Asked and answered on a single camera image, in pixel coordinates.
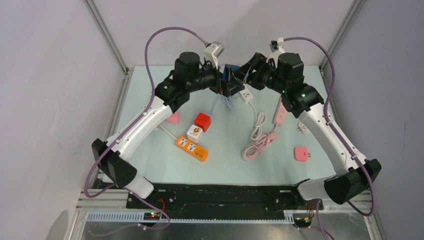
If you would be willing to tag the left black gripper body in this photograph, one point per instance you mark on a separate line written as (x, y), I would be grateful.
(211, 79)

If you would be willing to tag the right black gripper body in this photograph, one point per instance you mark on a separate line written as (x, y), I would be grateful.
(265, 76)

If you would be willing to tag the red cube socket adapter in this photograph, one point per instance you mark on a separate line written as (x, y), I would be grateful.
(203, 121)

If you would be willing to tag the pink power strip with cable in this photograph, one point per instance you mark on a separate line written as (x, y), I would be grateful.
(260, 141)

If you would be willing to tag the white cube socket adapter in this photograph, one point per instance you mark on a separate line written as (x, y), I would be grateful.
(195, 133)

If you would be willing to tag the pink square plug adapter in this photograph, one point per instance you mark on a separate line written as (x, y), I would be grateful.
(301, 154)

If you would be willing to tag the blue cube socket adapter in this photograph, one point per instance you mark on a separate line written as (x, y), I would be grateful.
(228, 72)

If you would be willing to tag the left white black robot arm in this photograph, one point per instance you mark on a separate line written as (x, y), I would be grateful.
(188, 75)

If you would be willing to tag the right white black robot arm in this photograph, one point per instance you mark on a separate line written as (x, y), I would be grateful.
(354, 172)

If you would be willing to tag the white square plug adapter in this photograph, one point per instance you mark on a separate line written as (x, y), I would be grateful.
(303, 128)

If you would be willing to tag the pink triangular power strip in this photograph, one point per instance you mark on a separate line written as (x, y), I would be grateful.
(174, 118)

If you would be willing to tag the orange power strip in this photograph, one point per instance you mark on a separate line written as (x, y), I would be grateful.
(191, 148)

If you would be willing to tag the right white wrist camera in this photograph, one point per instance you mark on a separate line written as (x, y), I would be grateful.
(277, 48)

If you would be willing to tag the aluminium frame rail front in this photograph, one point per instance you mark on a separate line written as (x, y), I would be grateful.
(117, 199)

